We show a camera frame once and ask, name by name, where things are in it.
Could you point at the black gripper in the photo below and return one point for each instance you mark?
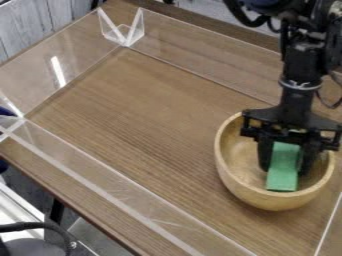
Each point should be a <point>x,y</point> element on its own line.
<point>292,123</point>

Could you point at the green rectangular block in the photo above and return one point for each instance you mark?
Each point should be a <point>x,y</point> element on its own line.
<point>282,175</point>

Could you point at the brown wooden bowl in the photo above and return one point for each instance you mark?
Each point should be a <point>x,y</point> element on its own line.
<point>245,179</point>

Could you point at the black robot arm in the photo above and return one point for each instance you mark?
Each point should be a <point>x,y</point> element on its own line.
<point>309,26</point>

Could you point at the black table leg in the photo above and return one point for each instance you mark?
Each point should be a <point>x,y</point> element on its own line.
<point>57,211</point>

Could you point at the black chair at corner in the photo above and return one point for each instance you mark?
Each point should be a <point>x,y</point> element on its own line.
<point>37,246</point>

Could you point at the clear acrylic enclosure wall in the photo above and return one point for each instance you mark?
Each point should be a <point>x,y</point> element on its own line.
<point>117,103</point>

